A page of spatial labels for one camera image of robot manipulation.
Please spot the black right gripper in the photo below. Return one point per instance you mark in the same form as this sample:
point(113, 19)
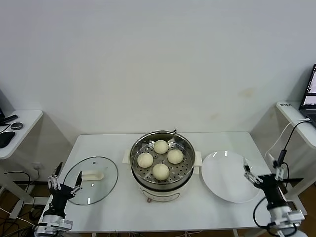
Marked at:
point(270, 187)

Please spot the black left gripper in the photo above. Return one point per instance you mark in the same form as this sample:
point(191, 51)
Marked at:
point(60, 195)

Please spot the white steamed baozi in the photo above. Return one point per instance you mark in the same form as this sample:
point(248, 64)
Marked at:
point(145, 160)
point(160, 172)
point(161, 146)
point(175, 156)

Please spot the stainless perforated steamer basket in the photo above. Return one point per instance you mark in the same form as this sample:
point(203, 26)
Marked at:
point(148, 143)

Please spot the white round plate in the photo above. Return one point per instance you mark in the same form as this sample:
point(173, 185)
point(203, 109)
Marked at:
point(229, 175)

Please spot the white side desk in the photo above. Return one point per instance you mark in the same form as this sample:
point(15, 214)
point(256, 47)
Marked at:
point(288, 111)
point(27, 123)

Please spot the small printed desk label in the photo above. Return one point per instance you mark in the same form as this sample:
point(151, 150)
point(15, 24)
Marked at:
point(285, 105)

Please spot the round black puck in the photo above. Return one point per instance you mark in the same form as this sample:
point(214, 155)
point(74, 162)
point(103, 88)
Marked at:
point(17, 125)

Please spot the dark open laptop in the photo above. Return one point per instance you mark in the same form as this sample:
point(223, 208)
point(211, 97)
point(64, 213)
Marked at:
point(308, 111)

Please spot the dark grey monitor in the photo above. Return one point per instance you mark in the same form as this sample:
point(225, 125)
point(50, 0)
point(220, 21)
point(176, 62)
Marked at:
point(6, 100)

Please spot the white wall socket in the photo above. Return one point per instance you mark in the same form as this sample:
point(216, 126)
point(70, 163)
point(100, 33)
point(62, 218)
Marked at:
point(37, 167)

